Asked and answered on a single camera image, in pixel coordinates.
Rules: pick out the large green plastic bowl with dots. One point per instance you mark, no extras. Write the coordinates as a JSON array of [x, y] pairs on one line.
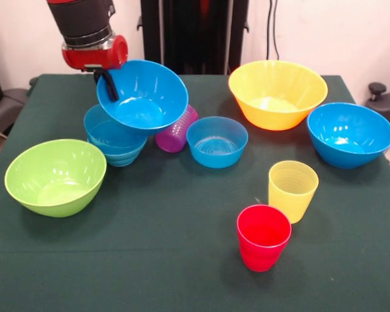
[[55, 175]]

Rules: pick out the large blue plastic bowl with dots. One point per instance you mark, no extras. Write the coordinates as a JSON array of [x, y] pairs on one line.
[[149, 97], [351, 136]]

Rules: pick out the large yellow plastic bowl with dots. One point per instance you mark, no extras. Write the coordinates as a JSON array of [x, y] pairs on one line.
[[279, 97]]

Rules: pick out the purple plastic cup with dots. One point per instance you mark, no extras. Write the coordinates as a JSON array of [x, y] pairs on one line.
[[172, 139]]

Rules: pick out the small blue flat-bottomed bowl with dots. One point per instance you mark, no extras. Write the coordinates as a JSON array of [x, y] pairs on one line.
[[217, 143], [100, 130]]

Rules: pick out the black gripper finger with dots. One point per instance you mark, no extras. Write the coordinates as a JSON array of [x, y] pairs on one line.
[[110, 86], [98, 78]]

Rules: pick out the red plastic cup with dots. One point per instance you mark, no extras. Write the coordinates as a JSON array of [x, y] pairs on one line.
[[263, 240]]

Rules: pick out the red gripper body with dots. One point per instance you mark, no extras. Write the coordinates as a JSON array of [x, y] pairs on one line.
[[94, 58]]

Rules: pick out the dark green tablecloth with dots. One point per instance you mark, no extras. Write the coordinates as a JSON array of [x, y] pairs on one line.
[[195, 286]]

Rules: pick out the yellow ribbed plastic cup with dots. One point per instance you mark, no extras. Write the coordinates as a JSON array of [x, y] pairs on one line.
[[292, 195]]

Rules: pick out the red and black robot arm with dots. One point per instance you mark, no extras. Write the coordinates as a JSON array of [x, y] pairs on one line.
[[81, 19]]

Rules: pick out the grey pedestal foot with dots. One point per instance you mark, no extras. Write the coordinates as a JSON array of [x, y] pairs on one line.
[[386, 104], [6, 104]]

